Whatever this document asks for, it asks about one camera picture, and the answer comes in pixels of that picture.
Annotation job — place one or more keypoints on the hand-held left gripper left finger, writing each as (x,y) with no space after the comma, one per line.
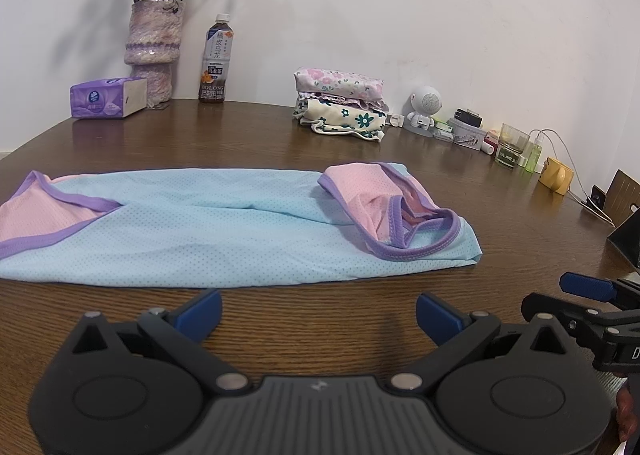
(202,312)

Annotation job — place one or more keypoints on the green and white small box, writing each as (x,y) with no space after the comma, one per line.
(445,132)

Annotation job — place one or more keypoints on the small white box with black device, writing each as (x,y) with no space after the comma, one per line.
(467,137)

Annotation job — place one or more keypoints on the purple tissue pack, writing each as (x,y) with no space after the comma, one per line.
(97,100)

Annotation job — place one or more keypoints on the black charger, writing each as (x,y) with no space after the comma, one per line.
(467,117)

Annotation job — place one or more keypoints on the small red box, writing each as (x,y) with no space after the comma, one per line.
(490,142)

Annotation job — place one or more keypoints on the person's right hand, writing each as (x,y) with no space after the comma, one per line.
(626,410)

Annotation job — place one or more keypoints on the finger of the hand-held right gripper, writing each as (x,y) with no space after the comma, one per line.
(575,317)
(587,285)

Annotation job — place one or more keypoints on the white power adapter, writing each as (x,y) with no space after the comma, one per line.
(395,121)

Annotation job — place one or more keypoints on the glass cup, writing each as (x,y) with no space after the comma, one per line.
(510,152)

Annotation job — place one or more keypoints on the cream floral folded garment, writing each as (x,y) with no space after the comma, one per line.
(345,117)

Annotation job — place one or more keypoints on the dark coaster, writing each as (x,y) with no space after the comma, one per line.
(160,106)

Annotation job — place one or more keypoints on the yellow mug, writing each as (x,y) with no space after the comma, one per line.
(555,175)

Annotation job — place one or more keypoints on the green spray bottle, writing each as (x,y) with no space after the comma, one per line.
(533,157)

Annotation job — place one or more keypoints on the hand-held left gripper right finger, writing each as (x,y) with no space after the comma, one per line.
(440,315)

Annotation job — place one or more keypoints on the black tablet with stand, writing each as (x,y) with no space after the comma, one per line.
(625,240)

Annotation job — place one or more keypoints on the pink floral folded garment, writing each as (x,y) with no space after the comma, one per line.
(335,82)

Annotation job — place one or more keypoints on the black phone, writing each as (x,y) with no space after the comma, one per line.
(596,195)

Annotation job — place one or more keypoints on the pink and blue mesh vest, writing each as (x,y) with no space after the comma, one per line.
(200,215)

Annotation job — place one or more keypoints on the white robot-shaped speaker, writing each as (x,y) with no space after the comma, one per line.
(427,100)

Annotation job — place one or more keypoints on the brown tea bottle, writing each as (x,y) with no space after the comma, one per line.
(216,65)

